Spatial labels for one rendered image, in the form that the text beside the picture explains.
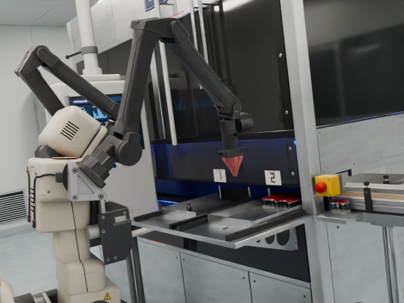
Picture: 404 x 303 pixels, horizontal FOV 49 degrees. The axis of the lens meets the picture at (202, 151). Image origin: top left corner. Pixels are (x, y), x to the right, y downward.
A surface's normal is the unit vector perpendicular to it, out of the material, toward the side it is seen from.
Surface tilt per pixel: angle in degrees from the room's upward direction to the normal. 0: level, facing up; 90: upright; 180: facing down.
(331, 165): 90
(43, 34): 90
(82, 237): 90
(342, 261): 90
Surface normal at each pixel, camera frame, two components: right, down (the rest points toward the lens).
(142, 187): 0.67, -0.03
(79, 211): 0.47, 0.00
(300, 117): -0.78, 0.15
